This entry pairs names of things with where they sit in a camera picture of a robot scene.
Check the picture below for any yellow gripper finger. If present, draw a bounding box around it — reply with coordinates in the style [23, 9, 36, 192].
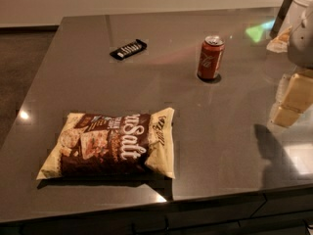
[282, 70, 313, 113]
[271, 104, 300, 127]

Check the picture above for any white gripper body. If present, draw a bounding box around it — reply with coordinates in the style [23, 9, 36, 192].
[288, 3, 313, 69]

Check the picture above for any brown chip bag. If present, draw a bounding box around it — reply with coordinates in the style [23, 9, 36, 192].
[37, 108, 174, 180]

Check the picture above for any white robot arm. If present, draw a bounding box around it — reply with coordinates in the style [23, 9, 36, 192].
[267, 0, 313, 127]

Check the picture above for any black rxbar chocolate bar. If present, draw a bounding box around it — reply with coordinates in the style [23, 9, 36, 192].
[110, 39, 147, 61]

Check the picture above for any red coca-cola can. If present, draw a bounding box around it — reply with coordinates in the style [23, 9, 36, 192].
[197, 35, 225, 80]

